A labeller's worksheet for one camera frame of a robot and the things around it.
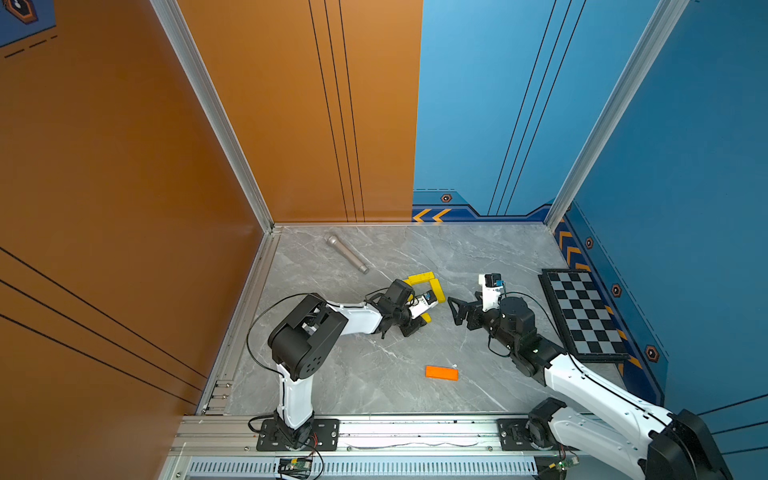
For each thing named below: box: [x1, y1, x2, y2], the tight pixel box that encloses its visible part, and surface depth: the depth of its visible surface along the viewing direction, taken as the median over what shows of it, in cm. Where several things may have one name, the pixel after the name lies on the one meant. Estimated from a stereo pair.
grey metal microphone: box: [326, 235, 369, 275], surface depth 112 cm
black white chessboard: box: [538, 268, 629, 363], surface depth 93 cm
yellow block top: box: [404, 272, 435, 286], surface depth 105 cm
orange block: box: [425, 366, 459, 381], surface depth 85 cm
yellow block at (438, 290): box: [429, 278, 446, 303], surface depth 103 cm
